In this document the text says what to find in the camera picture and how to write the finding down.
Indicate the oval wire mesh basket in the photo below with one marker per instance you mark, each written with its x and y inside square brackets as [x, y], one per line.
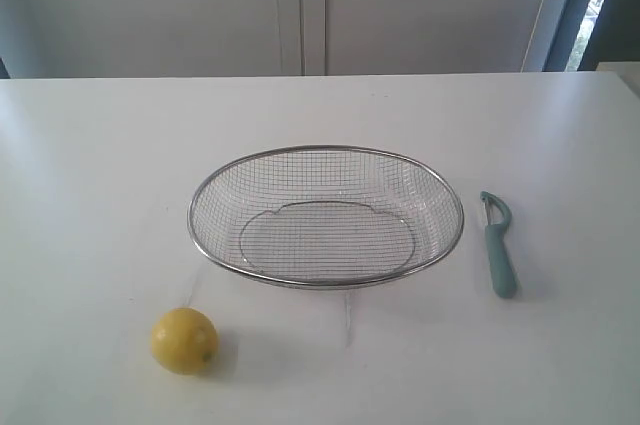
[325, 217]

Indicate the yellow lemon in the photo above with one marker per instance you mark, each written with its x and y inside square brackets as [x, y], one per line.
[184, 341]

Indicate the teal handled peeler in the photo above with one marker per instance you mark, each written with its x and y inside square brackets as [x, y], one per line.
[502, 274]

